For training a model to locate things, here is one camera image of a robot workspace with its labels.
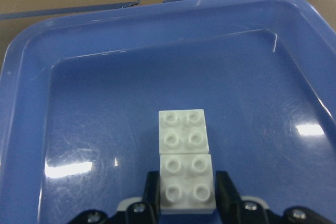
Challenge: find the blue plastic tray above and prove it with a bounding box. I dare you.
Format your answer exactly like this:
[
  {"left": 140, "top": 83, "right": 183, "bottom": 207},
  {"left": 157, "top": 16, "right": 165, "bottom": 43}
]
[{"left": 1, "top": 0, "right": 335, "bottom": 223}]

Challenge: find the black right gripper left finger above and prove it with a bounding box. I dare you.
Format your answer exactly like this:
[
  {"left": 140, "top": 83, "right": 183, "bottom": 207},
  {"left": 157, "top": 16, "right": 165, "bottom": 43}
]
[{"left": 125, "top": 171, "right": 160, "bottom": 223}]

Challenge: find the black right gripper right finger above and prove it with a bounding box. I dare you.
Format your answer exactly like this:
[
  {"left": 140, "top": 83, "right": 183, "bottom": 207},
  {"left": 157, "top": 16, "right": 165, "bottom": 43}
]
[{"left": 215, "top": 171, "right": 268, "bottom": 223}]

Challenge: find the white block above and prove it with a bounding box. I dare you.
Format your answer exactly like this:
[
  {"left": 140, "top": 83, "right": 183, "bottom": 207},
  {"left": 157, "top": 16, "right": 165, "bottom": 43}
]
[
  {"left": 159, "top": 109, "right": 209, "bottom": 155},
  {"left": 160, "top": 154, "right": 216, "bottom": 215}
]

